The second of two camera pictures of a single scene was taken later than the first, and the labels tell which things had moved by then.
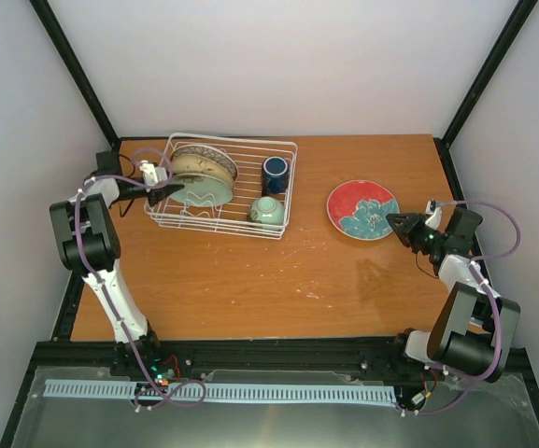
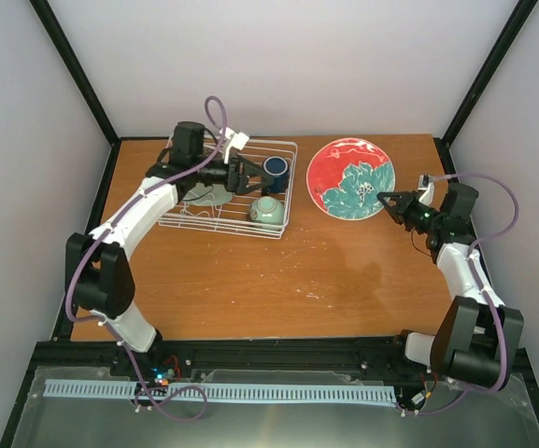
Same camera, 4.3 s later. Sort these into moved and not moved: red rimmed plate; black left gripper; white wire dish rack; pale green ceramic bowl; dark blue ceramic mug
Moved: black left gripper; red rimmed plate
Not moved: white wire dish rack; dark blue ceramic mug; pale green ceramic bowl
